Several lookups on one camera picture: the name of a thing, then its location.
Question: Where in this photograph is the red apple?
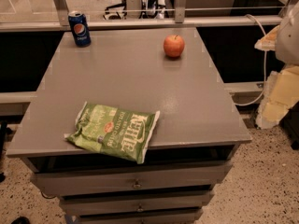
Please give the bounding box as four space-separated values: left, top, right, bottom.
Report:
164 35 185 58

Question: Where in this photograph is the black office chair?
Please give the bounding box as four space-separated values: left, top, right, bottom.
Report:
103 0 165 20

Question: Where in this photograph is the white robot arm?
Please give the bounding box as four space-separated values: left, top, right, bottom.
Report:
254 2 299 129

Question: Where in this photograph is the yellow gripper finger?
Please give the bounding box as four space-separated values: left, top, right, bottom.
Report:
254 26 279 51
255 65 299 129

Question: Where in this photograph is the grey drawer cabinet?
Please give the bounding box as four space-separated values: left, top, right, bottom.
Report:
7 28 250 224

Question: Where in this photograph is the blue Pepsi can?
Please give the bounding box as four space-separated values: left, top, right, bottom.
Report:
68 11 92 47

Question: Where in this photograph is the metal railing frame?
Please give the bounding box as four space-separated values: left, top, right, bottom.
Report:
0 0 298 32

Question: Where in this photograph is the white cable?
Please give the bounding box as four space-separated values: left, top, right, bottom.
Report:
234 13 269 107

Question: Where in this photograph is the green Kettle chip bag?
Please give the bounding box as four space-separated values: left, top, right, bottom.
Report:
64 103 160 164

